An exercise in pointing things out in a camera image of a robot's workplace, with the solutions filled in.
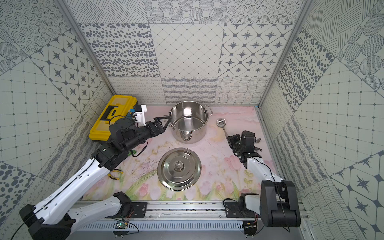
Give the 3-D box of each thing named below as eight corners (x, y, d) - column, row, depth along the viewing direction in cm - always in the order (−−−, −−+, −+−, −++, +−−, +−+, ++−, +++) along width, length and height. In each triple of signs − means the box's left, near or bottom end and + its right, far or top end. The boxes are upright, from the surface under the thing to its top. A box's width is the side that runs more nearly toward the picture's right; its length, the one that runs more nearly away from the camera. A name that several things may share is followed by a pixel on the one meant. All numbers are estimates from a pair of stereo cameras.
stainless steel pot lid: (154, 190, 82) (153, 189, 80) (161, 149, 98) (161, 147, 96) (201, 190, 82) (201, 189, 80) (200, 149, 99) (201, 147, 97)
